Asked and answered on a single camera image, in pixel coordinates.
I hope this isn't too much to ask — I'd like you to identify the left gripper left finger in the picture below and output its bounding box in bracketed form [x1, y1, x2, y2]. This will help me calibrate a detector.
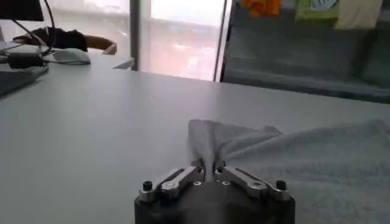
[138, 160, 206, 203]

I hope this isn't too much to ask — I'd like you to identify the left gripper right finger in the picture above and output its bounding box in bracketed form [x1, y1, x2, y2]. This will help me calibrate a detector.
[214, 161, 291, 202]

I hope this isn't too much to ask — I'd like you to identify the grey printed t-shirt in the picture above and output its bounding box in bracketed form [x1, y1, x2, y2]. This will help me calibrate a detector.
[186, 117, 390, 224]

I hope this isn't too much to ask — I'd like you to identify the metal shelf rack with clothes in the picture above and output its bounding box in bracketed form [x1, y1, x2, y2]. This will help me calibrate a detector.
[219, 0, 390, 105]

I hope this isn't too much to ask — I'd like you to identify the brown wooden chair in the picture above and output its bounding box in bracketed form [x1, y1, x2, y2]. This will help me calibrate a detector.
[12, 27, 118, 56]

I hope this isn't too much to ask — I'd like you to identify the grey computer mouse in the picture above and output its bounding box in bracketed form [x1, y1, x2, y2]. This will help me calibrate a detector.
[51, 47, 92, 66]

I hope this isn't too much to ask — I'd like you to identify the black garment on chair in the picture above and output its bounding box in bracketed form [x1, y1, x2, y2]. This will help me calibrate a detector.
[30, 27, 89, 52]

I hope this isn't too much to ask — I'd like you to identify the dark grey laptop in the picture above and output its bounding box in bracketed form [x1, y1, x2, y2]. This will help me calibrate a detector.
[0, 64, 50, 97]

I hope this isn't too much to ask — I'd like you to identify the black power adapter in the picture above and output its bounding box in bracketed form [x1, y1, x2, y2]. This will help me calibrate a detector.
[7, 52, 46, 69]

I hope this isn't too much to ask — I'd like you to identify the black flat monitor screen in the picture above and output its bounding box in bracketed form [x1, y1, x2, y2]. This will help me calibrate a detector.
[0, 0, 45, 23]

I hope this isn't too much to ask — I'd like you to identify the grey window frame post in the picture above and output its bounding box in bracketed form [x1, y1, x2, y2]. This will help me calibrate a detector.
[129, 0, 152, 72]

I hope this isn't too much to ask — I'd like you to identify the black desk cable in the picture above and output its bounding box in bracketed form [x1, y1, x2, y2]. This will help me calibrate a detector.
[11, 0, 57, 58]

